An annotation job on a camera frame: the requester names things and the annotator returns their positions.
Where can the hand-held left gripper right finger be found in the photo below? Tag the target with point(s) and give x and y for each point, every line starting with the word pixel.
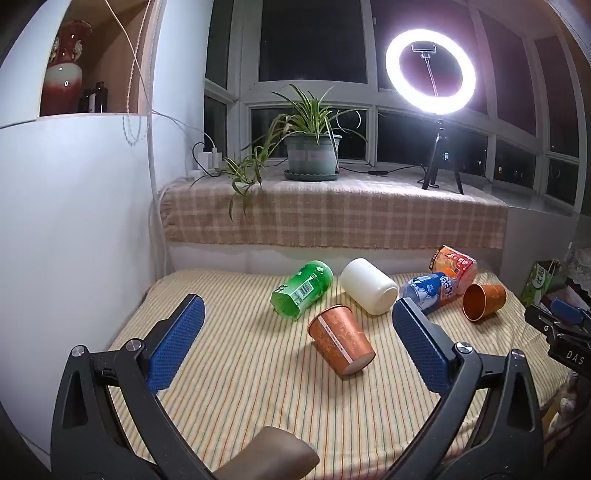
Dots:
pixel 422 346

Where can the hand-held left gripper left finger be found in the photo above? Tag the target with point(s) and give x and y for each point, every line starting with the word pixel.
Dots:
pixel 178 344

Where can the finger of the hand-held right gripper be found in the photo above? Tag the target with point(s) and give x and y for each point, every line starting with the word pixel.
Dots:
pixel 567 311

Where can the orange patterned paper cup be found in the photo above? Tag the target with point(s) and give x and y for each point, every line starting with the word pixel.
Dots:
pixel 341 344

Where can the blue printed cup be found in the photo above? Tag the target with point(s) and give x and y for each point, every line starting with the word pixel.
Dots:
pixel 431 290

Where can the small copper cup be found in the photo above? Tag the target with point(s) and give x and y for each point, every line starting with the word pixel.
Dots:
pixel 487 300

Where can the white plastic cup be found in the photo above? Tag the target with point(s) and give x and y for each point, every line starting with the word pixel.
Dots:
pixel 369 286

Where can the red orange printed cup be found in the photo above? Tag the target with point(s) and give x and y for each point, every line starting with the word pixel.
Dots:
pixel 457 267

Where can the green plastic cup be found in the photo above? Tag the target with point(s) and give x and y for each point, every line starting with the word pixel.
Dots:
pixel 302 288

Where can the green paper bag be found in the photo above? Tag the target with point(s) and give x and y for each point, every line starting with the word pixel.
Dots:
pixel 540 281

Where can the white lace cloth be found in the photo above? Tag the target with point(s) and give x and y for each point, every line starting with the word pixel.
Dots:
pixel 581 265

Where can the striped yellow table cloth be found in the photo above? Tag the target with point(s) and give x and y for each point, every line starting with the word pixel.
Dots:
pixel 258 369

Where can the brown padded chair back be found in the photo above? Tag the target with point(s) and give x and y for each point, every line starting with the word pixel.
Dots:
pixel 272 454

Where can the checkered beige cloth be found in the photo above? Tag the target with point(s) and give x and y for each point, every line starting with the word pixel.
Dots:
pixel 351 212

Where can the white charger plug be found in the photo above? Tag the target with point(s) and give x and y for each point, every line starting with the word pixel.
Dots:
pixel 213 159

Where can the black tripod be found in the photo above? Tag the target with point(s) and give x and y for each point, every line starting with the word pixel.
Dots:
pixel 441 152

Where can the green pot saucer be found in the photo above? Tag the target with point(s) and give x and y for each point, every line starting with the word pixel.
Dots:
pixel 311 177

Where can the white pipe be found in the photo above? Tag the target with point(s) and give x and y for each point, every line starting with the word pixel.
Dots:
pixel 153 138

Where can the grey green plant pot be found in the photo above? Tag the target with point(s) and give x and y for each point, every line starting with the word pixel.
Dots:
pixel 311 154

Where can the spider plant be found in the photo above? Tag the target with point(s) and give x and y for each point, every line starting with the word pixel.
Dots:
pixel 300 115

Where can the dark bottle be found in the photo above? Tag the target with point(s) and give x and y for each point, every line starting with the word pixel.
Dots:
pixel 97 97

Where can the red white ceramic vase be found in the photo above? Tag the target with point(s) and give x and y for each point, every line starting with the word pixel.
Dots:
pixel 64 78

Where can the phone holder clamp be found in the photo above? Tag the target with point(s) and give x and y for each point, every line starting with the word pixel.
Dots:
pixel 424 48

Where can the white window frame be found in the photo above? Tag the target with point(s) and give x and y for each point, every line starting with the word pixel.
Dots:
pixel 374 94

